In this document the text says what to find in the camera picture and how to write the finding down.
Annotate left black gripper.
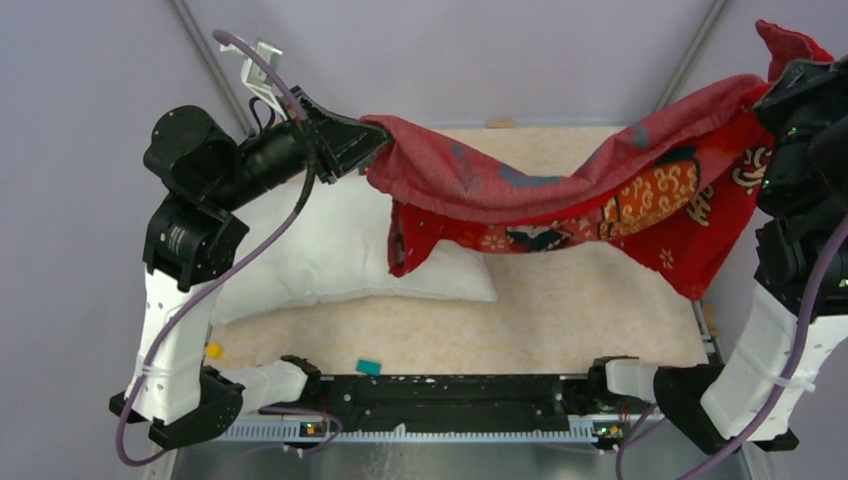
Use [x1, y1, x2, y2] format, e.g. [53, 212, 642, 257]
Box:
[208, 83, 395, 211]

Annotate white pillow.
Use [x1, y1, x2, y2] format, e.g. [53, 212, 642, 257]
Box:
[212, 176, 497, 326]

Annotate red patterned pillowcase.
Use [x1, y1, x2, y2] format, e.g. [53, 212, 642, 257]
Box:
[367, 20, 832, 300]

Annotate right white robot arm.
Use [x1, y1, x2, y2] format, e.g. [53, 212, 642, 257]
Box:
[586, 59, 847, 455]

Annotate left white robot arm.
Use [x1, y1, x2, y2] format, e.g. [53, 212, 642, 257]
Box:
[109, 89, 391, 452]

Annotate wooden peg at back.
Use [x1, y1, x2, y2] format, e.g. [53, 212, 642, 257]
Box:
[485, 120, 515, 129]

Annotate teal small block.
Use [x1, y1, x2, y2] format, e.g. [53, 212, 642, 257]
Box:
[355, 359, 382, 376]

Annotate yellow small block left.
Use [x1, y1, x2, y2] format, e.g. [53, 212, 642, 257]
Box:
[204, 343, 224, 360]

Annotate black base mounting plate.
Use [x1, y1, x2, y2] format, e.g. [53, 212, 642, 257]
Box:
[258, 372, 654, 435]

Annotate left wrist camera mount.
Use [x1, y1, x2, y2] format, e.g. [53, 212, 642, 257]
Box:
[219, 39, 290, 121]

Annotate aluminium front rail frame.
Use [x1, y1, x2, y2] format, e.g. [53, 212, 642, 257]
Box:
[142, 372, 790, 480]

